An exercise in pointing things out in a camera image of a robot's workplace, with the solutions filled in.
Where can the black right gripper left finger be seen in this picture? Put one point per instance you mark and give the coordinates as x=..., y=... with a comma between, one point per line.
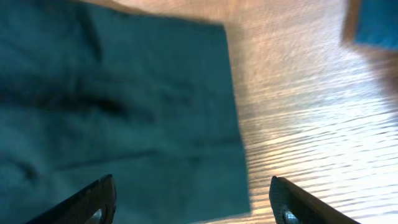
x=96, y=203

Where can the black shorts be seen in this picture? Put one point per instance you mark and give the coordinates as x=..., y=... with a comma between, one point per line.
x=88, y=91

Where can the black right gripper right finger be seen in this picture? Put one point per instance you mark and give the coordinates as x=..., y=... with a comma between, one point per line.
x=293, y=205

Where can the blue garment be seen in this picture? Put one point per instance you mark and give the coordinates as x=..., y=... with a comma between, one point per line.
x=377, y=24

